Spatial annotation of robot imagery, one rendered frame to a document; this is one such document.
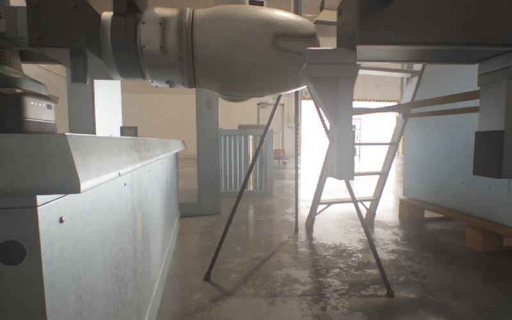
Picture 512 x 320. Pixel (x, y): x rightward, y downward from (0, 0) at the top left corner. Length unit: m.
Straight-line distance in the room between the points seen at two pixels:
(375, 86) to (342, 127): 11.99
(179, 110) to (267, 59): 9.87
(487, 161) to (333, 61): 0.16
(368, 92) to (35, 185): 11.88
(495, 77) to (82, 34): 0.36
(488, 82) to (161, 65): 0.31
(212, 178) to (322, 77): 2.04
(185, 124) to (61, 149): 9.77
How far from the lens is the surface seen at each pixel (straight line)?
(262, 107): 10.21
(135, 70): 0.33
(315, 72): 0.21
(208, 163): 2.19
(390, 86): 12.61
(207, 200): 2.24
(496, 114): 0.29
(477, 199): 2.06
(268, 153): 2.94
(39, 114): 0.38
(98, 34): 0.33
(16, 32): 0.34
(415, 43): 0.23
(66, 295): 0.45
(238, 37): 0.29
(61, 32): 0.31
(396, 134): 1.91
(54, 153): 0.32
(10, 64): 0.40
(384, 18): 0.23
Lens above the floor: 0.64
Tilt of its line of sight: 4 degrees down
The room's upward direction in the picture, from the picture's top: straight up
